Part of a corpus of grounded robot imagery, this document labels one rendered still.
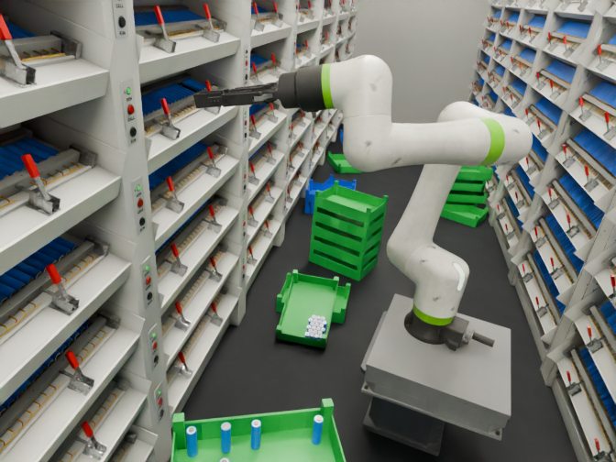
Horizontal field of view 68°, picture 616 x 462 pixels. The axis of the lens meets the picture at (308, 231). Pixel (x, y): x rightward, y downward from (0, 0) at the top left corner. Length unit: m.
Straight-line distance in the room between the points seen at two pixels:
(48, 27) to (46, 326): 0.50
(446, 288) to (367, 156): 0.52
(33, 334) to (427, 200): 1.02
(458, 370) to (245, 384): 0.76
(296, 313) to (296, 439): 1.05
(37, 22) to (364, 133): 0.61
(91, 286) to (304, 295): 1.21
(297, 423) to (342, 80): 0.69
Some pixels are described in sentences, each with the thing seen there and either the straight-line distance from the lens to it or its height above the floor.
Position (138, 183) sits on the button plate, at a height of 0.89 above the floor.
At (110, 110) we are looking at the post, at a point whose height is 1.05.
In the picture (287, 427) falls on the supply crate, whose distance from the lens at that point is 1.00.
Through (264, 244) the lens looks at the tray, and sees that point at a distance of 2.25.
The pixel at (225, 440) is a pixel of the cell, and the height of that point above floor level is 0.52.
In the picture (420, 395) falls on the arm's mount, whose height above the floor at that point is 0.34.
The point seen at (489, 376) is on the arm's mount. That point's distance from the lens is 1.40.
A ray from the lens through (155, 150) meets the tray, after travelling 1.08.
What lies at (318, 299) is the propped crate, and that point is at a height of 0.08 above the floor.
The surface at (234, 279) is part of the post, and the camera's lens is 1.85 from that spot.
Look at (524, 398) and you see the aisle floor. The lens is 1.97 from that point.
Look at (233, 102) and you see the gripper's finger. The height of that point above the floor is 1.04.
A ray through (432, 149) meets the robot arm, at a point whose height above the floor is 0.97.
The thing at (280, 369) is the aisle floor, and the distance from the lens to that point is 1.80.
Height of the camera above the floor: 1.27
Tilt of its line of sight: 28 degrees down
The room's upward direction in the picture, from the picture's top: 5 degrees clockwise
